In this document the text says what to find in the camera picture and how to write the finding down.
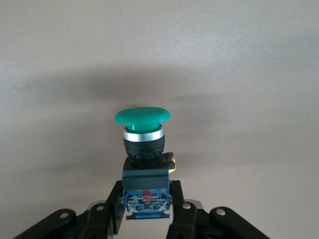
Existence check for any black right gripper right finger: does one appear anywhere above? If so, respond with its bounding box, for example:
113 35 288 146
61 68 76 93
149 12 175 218
168 179 270 239

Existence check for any green mushroom push button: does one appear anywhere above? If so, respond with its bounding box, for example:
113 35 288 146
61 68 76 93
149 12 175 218
114 106 178 220

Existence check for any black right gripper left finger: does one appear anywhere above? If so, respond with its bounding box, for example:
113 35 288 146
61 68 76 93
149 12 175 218
14 180 125 239

